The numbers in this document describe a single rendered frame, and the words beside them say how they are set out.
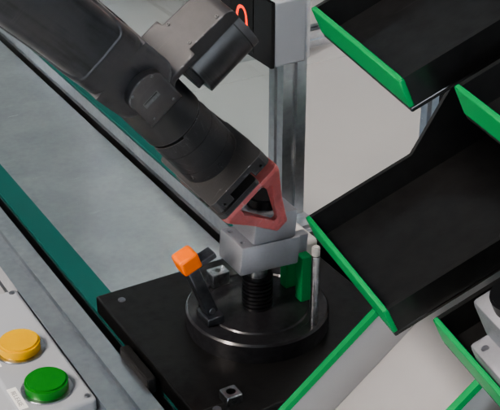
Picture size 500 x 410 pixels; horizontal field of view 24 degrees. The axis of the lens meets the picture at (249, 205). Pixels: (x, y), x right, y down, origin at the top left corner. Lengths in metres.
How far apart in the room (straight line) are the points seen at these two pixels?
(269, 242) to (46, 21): 0.37
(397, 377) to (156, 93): 0.29
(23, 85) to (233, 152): 0.85
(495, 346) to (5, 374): 0.56
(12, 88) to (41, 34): 1.01
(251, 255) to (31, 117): 0.71
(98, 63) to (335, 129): 0.97
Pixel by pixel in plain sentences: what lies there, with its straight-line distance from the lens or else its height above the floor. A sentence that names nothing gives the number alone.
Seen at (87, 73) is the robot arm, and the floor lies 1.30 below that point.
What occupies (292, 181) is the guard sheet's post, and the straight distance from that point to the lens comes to 1.35.
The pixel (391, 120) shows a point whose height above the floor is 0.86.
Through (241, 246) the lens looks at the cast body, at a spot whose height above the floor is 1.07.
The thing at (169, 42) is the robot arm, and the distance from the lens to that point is 0.97.
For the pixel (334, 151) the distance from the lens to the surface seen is 1.74.
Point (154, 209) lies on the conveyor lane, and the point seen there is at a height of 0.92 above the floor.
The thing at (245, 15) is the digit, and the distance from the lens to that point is 1.24.
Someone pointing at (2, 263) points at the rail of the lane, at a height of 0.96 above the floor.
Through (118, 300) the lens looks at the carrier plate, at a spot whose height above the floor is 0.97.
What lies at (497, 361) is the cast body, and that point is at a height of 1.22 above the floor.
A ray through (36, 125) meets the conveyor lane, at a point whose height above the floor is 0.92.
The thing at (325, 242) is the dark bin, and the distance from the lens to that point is 0.84.
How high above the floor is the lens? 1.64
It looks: 29 degrees down
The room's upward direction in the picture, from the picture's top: straight up
